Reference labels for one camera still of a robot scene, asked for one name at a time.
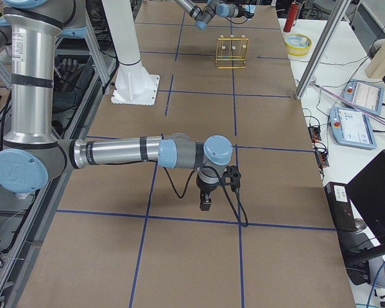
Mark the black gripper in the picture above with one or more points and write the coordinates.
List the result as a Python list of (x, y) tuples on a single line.
[(242, 11), (204, 186)]

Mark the red thermos bottle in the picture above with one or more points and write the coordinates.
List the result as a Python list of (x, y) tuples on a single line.
[(292, 13)]

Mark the yellow rimmed blue bowl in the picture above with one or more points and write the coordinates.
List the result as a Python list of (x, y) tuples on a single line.
[(297, 44)]

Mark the black desktop box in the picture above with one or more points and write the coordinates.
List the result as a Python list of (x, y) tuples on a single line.
[(340, 207)]

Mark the far teach pendant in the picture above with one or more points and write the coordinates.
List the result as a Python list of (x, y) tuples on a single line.
[(365, 95)]

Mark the teach pendant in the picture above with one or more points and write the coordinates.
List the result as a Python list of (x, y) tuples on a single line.
[(365, 95), (352, 128)]

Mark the near teach pendant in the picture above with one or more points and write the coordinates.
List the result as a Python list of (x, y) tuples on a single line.
[(352, 128)]

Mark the black laptop screen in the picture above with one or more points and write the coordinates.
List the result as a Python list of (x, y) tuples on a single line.
[(367, 192)]

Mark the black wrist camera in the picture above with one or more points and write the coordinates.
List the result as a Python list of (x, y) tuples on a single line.
[(232, 178)]

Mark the gold wire cup holder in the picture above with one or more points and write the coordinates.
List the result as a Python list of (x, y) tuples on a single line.
[(231, 52)]

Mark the aluminium frame post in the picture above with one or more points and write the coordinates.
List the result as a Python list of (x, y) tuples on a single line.
[(323, 42)]

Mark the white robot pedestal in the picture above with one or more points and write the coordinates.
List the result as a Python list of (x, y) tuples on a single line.
[(133, 84)]

